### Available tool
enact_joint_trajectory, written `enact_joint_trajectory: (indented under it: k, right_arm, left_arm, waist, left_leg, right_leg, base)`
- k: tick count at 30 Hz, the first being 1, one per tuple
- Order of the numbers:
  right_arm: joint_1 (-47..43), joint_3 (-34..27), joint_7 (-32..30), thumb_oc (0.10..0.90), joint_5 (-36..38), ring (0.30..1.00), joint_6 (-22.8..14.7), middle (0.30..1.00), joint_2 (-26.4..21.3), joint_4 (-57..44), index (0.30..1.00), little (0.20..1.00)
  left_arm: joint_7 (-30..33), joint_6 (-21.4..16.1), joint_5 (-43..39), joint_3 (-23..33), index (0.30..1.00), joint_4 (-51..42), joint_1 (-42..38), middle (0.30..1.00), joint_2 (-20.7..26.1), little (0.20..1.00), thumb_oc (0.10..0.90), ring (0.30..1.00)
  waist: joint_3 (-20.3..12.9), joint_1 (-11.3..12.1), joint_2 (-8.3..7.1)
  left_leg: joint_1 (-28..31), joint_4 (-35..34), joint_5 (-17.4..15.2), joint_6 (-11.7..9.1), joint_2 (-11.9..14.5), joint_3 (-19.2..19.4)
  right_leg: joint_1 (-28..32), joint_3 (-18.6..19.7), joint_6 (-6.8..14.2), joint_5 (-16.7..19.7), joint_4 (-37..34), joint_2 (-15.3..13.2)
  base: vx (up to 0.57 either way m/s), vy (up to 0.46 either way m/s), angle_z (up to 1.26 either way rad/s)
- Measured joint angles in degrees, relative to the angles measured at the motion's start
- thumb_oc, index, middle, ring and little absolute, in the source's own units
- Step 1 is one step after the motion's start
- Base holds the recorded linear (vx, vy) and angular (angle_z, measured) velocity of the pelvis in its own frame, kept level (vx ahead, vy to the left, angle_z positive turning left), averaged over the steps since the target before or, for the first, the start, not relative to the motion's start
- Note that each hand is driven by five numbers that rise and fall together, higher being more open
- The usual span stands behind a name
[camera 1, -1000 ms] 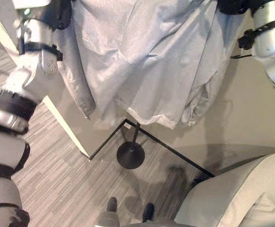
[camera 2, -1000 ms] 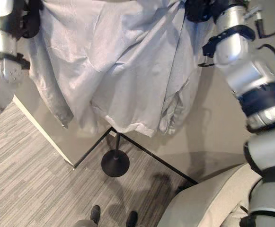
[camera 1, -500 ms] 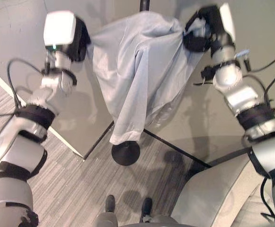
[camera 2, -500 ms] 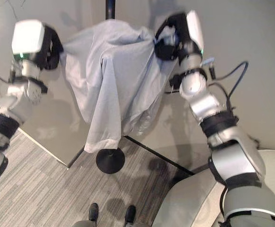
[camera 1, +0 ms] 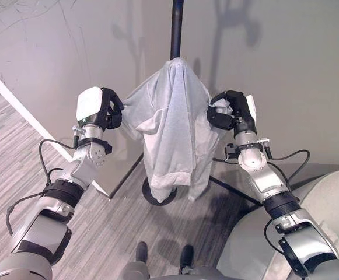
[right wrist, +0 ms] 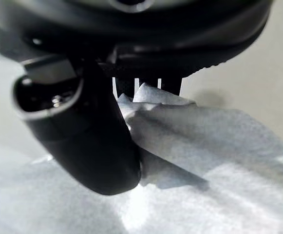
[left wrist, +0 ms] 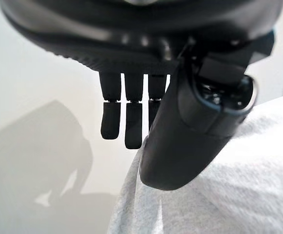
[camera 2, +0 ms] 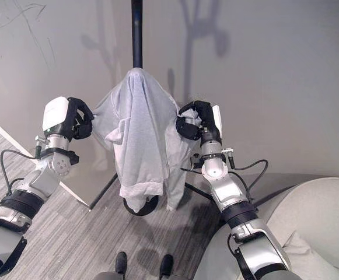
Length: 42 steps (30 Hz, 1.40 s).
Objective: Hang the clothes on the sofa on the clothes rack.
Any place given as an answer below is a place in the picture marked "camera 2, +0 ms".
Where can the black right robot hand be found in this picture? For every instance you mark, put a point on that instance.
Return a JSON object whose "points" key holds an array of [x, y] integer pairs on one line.
{"points": [[207, 119]]}

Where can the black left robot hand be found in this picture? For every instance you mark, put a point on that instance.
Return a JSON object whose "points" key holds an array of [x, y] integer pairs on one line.
{"points": [[59, 116]]}

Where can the light grey sweatshirt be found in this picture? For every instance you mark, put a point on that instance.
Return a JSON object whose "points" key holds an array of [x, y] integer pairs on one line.
{"points": [[140, 137]]}

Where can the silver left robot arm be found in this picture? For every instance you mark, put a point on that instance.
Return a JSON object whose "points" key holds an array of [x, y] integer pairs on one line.
{"points": [[26, 189]]}

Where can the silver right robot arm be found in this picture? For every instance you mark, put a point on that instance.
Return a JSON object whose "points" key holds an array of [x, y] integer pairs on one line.
{"points": [[239, 210]]}

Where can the black clothes rack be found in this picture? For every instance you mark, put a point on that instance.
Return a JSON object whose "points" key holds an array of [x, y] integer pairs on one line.
{"points": [[137, 32]]}

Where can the grey garment on sofa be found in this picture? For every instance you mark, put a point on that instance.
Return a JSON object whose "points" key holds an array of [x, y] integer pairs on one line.
{"points": [[306, 248]]}

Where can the dark right robot foot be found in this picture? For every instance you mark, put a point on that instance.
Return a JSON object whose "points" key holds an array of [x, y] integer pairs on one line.
{"points": [[166, 265]]}

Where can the dark robot foot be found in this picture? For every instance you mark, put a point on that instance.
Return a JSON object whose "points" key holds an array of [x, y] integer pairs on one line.
{"points": [[121, 262], [166, 265]]}

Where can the dark left robot foot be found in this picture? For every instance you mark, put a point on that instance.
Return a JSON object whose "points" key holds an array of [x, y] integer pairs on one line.
{"points": [[121, 262]]}

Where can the silver right robot leg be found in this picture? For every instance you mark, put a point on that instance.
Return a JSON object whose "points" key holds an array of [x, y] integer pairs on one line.
{"points": [[172, 277]]}

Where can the silver robot leg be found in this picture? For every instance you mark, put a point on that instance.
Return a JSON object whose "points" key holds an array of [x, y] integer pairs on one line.
{"points": [[108, 276], [172, 277]]}

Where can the silver left robot leg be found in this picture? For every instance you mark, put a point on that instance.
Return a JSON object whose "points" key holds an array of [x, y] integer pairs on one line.
{"points": [[108, 276]]}

